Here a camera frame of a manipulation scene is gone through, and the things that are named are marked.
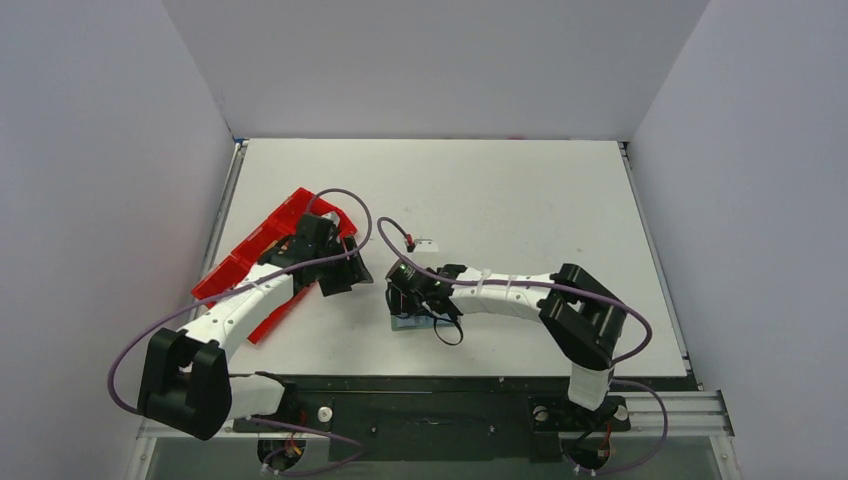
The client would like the red plastic bin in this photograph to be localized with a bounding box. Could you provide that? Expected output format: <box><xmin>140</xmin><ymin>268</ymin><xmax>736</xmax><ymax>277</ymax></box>
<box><xmin>191</xmin><ymin>187</ymin><xmax>358</xmax><ymax>345</ymax></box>

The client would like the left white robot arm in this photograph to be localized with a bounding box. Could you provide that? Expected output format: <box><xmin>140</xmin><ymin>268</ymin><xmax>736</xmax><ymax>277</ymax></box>
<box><xmin>136</xmin><ymin>212</ymin><xmax>373</xmax><ymax>440</ymax></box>

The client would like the right black loop cable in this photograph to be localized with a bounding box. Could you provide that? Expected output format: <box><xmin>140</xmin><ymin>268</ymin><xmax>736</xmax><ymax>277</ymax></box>
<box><xmin>433</xmin><ymin>314</ymin><xmax>465</xmax><ymax>347</ymax></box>

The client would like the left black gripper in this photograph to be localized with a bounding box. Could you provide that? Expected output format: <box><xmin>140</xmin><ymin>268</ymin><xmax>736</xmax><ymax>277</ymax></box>
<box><xmin>314</xmin><ymin>236</ymin><xmax>371</xmax><ymax>296</ymax></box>

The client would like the aluminium rail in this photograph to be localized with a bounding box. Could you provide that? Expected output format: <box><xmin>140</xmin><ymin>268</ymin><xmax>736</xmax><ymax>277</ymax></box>
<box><xmin>621</xmin><ymin>391</ymin><xmax>735</xmax><ymax>437</ymax></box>

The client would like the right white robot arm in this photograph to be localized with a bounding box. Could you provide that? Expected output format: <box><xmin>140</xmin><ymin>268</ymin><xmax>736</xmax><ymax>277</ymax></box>
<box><xmin>386</xmin><ymin>260</ymin><xmax>627</xmax><ymax>427</ymax></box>

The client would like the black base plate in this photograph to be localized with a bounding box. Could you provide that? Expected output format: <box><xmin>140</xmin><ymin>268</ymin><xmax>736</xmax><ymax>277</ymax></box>
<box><xmin>225</xmin><ymin>376</ymin><xmax>696</xmax><ymax>469</ymax></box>

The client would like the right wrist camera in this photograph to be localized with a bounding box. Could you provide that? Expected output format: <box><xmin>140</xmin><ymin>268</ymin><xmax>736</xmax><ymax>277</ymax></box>
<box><xmin>412</xmin><ymin>238</ymin><xmax>439</xmax><ymax>255</ymax></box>

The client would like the green card holder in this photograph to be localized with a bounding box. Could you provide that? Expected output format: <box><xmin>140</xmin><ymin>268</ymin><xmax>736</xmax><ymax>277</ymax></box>
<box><xmin>390</xmin><ymin>313</ymin><xmax>456</xmax><ymax>331</ymax></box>

